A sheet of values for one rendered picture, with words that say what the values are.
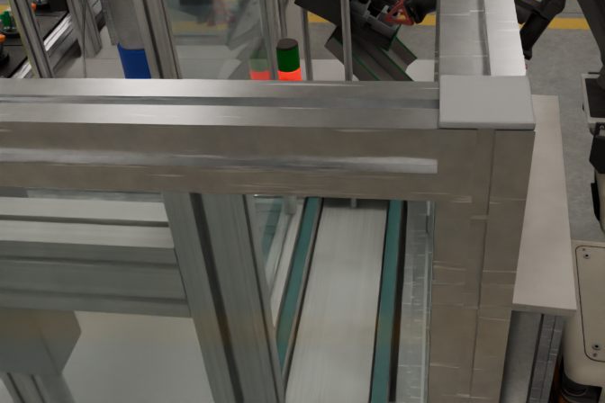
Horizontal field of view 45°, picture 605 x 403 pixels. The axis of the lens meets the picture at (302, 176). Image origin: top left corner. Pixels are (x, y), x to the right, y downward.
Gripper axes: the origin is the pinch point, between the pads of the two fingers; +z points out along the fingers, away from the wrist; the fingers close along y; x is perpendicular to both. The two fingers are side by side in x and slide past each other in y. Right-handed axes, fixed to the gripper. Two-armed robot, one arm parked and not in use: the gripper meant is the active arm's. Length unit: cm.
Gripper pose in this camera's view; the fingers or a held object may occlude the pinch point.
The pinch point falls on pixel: (390, 14)
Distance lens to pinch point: 202.6
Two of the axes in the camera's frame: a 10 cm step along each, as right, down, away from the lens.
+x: 4.5, 8.1, 3.9
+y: -3.9, 5.6, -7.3
